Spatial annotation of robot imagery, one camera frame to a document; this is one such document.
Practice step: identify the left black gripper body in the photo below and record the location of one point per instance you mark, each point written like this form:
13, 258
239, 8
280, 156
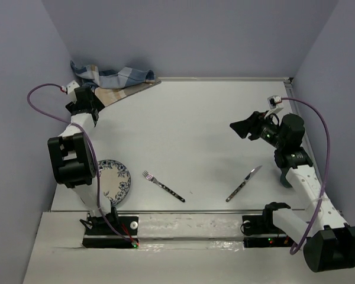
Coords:
97, 104

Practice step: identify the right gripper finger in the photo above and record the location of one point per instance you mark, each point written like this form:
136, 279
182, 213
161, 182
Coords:
245, 127
254, 136

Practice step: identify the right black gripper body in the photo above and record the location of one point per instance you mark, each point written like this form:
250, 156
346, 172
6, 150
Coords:
269, 134

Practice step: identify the blue beige plaid cloth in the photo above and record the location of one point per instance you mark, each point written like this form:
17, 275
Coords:
111, 86

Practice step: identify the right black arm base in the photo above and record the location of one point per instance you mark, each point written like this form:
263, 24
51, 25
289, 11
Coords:
259, 235

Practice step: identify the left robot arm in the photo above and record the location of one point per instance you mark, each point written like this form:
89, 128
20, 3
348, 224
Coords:
73, 161

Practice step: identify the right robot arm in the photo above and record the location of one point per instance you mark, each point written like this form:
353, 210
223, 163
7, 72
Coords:
327, 240

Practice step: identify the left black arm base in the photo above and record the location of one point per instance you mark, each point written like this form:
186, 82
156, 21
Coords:
101, 236

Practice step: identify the silver table knife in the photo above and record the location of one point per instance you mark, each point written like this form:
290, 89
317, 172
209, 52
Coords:
244, 182

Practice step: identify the dark teal cup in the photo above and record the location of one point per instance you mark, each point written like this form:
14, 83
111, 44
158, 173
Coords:
283, 179

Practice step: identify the blue floral ceramic plate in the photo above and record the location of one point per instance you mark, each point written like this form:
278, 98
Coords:
115, 180

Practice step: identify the silver fork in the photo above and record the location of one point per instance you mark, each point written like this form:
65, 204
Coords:
153, 180

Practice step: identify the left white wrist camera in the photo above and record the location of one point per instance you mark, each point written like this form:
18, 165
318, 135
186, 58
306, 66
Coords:
70, 87

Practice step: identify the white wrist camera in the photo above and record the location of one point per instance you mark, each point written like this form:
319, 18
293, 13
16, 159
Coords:
70, 87
275, 104

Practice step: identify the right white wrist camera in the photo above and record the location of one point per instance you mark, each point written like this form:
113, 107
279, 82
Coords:
275, 104

